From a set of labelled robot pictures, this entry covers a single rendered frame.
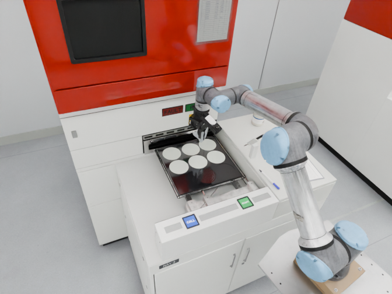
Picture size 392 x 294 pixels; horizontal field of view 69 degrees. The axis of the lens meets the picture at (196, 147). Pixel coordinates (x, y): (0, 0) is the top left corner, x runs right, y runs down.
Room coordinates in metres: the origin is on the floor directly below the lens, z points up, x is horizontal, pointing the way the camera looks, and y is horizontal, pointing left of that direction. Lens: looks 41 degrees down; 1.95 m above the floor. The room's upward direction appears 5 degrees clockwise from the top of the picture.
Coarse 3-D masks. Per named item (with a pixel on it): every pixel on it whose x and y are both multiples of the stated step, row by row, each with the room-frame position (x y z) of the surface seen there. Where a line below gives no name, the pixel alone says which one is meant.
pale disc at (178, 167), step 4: (176, 160) 1.07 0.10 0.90; (180, 160) 1.07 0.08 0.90; (172, 164) 1.04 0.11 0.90; (176, 164) 1.04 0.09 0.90; (180, 164) 1.04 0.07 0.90; (184, 164) 1.05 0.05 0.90; (172, 168) 1.01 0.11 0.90; (176, 168) 1.02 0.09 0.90; (180, 168) 1.02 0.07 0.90; (184, 168) 1.02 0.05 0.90; (176, 172) 0.99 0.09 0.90; (180, 172) 0.99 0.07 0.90; (184, 172) 0.99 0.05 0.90
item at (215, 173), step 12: (180, 144) 1.21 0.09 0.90; (216, 144) 1.23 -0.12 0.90; (180, 156) 1.11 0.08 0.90; (204, 156) 1.12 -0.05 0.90; (168, 168) 1.01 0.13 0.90; (192, 168) 1.03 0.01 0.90; (204, 168) 1.03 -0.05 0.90; (216, 168) 1.04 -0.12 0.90; (228, 168) 1.05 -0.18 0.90; (180, 180) 0.94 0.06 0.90; (192, 180) 0.94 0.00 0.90; (204, 180) 0.95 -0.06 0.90; (216, 180) 0.96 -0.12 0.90; (180, 192) 0.86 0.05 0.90
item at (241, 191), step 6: (246, 186) 0.95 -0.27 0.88; (228, 192) 0.90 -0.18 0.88; (234, 192) 0.90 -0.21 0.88; (240, 192) 0.91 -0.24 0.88; (246, 192) 0.91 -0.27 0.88; (216, 198) 0.86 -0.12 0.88; (222, 198) 0.86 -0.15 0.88; (228, 198) 0.86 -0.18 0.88; (198, 204) 0.82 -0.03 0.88; (186, 210) 0.79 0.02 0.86
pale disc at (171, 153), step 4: (168, 148) 1.16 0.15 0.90; (172, 148) 1.17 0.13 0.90; (176, 148) 1.17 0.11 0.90; (164, 152) 1.13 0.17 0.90; (168, 152) 1.13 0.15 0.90; (172, 152) 1.13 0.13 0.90; (176, 152) 1.14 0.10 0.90; (180, 152) 1.14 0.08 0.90; (164, 156) 1.10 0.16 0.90; (168, 156) 1.10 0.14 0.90; (172, 156) 1.10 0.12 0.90; (176, 156) 1.10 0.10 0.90
